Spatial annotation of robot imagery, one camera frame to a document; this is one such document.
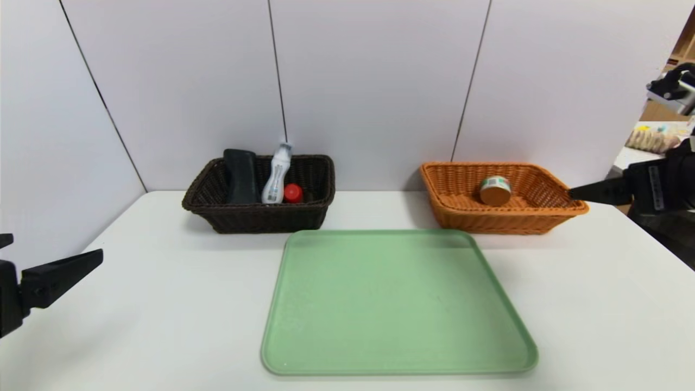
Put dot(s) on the light green plastic tray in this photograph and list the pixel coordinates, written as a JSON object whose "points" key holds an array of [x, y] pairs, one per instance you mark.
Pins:
{"points": [[391, 304]]}

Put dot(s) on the orange wicker basket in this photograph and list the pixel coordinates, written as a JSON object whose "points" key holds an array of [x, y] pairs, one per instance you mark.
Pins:
{"points": [[499, 220]]}

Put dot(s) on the wooden shelf unit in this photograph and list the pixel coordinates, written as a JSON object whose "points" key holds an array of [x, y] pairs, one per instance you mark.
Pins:
{"points": [[681, 51]]}

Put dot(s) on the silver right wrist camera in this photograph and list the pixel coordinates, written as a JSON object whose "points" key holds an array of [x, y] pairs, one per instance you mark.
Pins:
{"points": [[676, 89]]}

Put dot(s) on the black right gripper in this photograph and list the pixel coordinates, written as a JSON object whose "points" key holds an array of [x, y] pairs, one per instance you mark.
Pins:
{"points": [[651, 187]]}

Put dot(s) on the beige striped plush toy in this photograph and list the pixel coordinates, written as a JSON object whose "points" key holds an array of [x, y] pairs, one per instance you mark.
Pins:
{"points": [[651, 141]]}

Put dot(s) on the red toy tomato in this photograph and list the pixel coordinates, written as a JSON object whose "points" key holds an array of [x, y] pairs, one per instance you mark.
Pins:
{"points": [[293, 194]]}

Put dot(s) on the white plastic bottle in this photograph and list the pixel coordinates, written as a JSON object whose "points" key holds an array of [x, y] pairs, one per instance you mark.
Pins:
{"points": [[275, 179]]}

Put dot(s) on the small tin can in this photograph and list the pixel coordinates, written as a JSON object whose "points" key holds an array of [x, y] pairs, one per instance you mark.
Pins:
{"points": [[494, 191]]}

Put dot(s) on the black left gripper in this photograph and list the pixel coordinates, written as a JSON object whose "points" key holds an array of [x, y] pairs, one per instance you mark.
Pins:
{"points": [[8, 296]]}

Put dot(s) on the black soft case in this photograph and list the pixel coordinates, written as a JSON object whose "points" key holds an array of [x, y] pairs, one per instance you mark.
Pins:
{"points": [[241, 179]]}

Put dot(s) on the dark brown wicker basket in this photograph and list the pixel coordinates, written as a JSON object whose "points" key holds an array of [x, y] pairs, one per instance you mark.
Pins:
{"points": [[260, 217]]}

